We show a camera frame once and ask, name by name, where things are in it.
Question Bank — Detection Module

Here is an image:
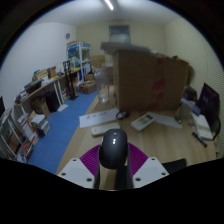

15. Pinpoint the clear plastic jar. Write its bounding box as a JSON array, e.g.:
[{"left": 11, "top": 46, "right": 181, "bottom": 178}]
[{"left": 94, "top": 66, "right": 113, "bottom": 104}]

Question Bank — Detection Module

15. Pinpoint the black marker pen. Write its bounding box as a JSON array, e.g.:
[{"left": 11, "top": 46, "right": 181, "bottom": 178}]
[{"left": 191, "top": 131, "right": 208, "bottom": 148}]

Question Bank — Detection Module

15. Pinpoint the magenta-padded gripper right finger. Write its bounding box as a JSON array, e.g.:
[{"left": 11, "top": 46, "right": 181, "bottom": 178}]
[{"left": 114, "top": 142, "right": 170, "bottom": 190}]

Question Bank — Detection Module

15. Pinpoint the dark computer monitor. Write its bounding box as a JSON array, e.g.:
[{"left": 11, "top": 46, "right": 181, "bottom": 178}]
[{"left": 197, "top": 82, "right": 221, "bottom": 126}]

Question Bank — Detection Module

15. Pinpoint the black floor stand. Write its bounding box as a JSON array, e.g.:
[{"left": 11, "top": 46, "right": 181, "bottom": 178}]
[{"left": 62, "top": 59, "right": 79, "bottom": 101}]

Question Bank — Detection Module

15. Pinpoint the black computer mouse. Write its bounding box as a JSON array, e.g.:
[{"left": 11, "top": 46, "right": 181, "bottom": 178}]
[{"left": 98, "top": 128, "right": 130, "bottom": 170}]

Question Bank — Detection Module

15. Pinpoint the black mouse pad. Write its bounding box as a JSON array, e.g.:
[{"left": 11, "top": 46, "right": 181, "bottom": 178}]
[{"left": 162, "top": 158, "right": 188, "bottom": 174}]

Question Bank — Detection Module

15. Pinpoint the book shelf unit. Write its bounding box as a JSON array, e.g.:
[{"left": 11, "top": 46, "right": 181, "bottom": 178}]
[{"left": 0, "top": 108, "right": 51, "bottom": 164}]

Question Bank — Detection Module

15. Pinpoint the small cardboard box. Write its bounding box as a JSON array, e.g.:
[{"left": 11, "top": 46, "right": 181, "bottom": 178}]
[{"left": 79, "top": 79, "right": 98, "bottom": 95}]

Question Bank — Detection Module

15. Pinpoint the large cardboard box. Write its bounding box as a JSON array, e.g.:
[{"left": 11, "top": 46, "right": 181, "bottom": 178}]
[{"left": 113, "top": 49, "right": 190, "bottom": 113}]

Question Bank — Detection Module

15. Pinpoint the coiled black cable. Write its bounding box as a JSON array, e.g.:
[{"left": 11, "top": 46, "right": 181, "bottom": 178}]
[{"left": 115, "top": 109, "right": 130, "bottom": 121}]

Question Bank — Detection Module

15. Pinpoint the plain white paper sheet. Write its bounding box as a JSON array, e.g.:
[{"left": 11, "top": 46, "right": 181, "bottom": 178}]
[{"left": 151, "top": 111, "right": 184, "bottom": 130}]

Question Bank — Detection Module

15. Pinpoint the blue white glass-door cabinet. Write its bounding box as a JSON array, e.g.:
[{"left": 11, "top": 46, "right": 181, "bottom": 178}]
[{"left": 67, "top": 41, "right": 92, "bottom": 81}]

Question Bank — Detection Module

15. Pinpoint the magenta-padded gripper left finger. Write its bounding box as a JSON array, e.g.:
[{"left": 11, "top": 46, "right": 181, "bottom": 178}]
[{"left": 57, "top": 143, "right": 102, "bottom": 190}]

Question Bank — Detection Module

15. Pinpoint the white remote with display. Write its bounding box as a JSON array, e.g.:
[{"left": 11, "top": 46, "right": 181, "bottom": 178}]
[{"left": 130, "top": 112, "right": 156, "bottom": 132}]

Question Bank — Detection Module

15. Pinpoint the open white notebook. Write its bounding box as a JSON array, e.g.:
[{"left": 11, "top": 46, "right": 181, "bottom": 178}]
[{"left": 191, "top": 113, "right": 214, "bottom": 141}]

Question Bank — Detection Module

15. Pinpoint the long white remote control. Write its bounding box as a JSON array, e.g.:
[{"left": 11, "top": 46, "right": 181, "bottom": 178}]
[{"left": 90, "top": 122, "right": 121, "bottom": 137}]

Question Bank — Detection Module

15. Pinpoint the grey flat board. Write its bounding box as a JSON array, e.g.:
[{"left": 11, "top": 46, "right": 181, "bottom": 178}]
[{"left": 99, "top": 41, "right": 153, "bottom": 55}]

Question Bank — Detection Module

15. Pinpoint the white paper sheet with writing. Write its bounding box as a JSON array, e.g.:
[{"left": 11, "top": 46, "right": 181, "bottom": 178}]
[{"left": 78, "top": 107, "right": 120, "bottom": 129}]

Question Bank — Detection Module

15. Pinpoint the wall window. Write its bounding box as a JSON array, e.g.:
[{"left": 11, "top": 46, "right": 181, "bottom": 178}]
[{"left": 108, "top": 24, "right": 132, "bottom": 44}]

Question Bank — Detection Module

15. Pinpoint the cluttered wooden side desk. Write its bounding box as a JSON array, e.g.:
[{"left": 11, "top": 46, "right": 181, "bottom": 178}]
[{"left": 14, "top": 68, "right": 81, "bottom": 114}]

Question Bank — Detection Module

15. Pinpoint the ceiling light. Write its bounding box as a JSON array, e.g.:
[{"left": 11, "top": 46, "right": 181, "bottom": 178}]
[{"left": 103, "top": 0, "right": 115, "bottom": 11}]

